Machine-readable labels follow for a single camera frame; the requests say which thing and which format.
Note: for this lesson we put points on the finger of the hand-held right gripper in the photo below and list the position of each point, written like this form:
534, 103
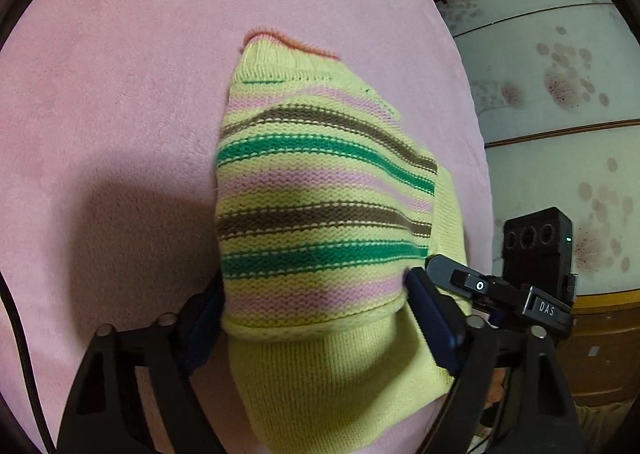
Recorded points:
450, 274

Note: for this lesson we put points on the floral sliding door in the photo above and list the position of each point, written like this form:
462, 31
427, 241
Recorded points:
550, 74

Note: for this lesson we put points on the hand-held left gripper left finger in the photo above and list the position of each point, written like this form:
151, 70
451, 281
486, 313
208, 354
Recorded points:
204, 321

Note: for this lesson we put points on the pink fleece blanket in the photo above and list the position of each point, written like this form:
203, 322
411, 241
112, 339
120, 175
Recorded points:
110, 109

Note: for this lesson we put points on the yellow striped knit sweater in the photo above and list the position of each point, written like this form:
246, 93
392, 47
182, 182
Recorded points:
320, 214

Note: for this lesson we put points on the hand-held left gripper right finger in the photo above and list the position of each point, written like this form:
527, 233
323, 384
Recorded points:
435, 321

